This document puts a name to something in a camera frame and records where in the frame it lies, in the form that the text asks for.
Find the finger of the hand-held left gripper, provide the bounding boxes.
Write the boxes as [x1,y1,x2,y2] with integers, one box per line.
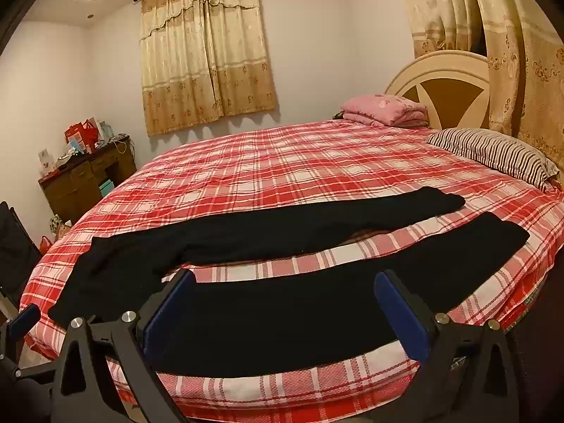
[0,305,42,357]

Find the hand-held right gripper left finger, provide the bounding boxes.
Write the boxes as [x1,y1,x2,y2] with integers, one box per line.
[52,269,197,423]

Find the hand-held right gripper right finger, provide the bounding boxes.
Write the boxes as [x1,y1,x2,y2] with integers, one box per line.
[374,269,525,423]

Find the black pants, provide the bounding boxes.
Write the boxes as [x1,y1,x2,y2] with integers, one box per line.
[48,186,531,379]

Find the black chair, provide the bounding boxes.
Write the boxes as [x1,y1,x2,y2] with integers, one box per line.
[0,201,42,313]

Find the dark wooden desk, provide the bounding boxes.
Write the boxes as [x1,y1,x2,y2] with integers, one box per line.
[38,136,137,225]

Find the striped pillow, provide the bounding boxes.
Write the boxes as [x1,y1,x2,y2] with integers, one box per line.
[425,128,560,190]

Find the red plaid round bed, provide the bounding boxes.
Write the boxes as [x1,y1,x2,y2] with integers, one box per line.
[23,119,564,412]

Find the red gift bags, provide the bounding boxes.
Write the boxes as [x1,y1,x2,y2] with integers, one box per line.
[65,117,101,154]

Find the pink folded quilt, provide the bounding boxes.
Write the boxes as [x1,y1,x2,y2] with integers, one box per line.
[341,94,429,128]

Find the cream round headboard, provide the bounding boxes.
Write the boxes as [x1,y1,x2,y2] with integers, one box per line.
[384,50,492,130]

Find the beige patterned window curtain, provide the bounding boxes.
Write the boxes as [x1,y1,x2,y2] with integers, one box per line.
[139,0,279,137]

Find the long beige patterned curtain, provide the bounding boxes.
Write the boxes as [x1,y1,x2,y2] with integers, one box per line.
[394,0,564,172]

